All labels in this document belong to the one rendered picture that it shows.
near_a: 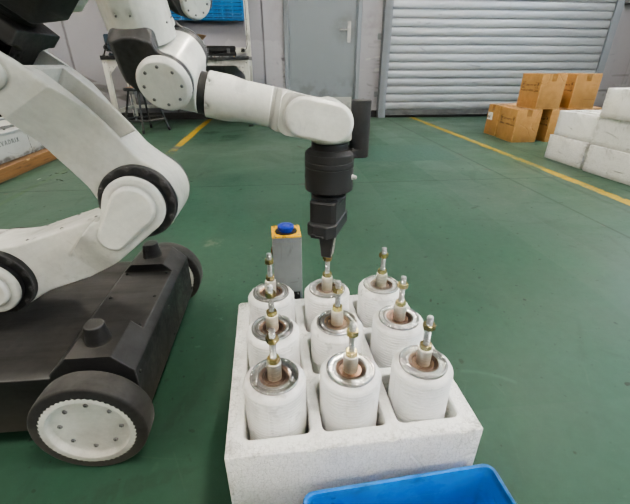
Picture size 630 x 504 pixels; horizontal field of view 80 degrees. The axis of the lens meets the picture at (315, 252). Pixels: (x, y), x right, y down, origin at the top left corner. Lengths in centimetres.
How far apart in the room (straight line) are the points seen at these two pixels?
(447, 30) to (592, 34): 205
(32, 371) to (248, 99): 63
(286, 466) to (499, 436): 47
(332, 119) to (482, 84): 561
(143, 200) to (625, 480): 101
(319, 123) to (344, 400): 42
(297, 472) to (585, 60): 672
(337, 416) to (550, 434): 50
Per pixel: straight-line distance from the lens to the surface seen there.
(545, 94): 427
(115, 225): 78
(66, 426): 85
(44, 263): 94
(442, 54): 592
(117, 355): 79
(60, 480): 92
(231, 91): 64
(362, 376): 60
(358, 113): 67
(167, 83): 62
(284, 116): 62
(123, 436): 84
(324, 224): 68
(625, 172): 308
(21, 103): 81
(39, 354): 93
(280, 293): 78
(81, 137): 81
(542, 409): 102
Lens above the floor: 68
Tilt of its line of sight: 27 degrees down
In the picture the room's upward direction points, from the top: straight up
